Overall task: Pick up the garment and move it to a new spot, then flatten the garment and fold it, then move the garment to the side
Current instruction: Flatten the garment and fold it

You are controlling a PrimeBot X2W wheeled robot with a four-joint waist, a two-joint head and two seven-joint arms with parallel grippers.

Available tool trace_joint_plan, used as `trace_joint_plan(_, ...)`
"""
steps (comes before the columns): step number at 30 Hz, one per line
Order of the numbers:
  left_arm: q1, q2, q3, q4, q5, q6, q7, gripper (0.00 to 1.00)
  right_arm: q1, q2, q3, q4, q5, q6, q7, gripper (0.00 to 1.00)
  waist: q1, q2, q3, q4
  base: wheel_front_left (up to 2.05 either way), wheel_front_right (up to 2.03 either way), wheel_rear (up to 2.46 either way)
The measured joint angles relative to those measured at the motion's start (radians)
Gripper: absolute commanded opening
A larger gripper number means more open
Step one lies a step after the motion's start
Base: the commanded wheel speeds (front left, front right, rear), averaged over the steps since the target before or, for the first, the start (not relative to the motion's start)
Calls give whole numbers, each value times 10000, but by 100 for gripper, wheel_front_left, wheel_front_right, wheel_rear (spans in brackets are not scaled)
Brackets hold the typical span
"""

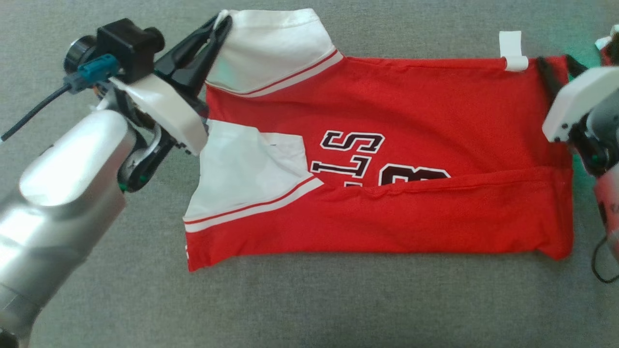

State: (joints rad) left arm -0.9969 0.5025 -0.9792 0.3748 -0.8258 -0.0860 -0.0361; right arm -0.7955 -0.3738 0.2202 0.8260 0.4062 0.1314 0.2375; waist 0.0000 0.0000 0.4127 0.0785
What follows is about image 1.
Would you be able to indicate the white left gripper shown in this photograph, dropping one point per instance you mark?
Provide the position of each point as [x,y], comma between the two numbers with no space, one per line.
[167,113]

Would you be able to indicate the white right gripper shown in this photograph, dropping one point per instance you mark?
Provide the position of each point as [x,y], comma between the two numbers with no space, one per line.
[575,101]

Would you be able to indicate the red Bulls 23 shorts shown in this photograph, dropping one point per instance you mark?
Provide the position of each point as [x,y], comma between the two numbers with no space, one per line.
[610,50]

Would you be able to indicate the red and white Bulls jersey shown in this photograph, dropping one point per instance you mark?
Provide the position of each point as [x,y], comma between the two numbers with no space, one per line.
[387,145]

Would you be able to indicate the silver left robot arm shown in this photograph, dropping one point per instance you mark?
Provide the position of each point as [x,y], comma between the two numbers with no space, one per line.
[63,208]

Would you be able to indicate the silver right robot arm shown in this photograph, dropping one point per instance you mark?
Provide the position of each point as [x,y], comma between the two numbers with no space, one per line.
[609,203]

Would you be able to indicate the grey sofa seat cushion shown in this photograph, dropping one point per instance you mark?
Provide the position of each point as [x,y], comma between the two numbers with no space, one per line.
[338,309]

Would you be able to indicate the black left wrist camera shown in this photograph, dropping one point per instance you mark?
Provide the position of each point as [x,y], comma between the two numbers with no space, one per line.
[121,48]

